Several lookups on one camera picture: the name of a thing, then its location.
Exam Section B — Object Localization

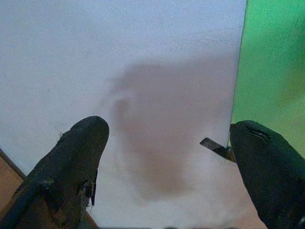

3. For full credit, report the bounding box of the dark metal wall hook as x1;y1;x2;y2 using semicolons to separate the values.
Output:
199;137;235;163

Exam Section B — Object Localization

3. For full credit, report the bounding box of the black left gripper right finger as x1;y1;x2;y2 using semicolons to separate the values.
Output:
229;120;305;229

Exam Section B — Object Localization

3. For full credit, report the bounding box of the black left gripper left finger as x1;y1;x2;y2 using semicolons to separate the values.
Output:
0;115;110;229

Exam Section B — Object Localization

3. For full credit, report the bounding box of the brown wooden furniture edge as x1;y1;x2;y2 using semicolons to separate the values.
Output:
0;147;27;218

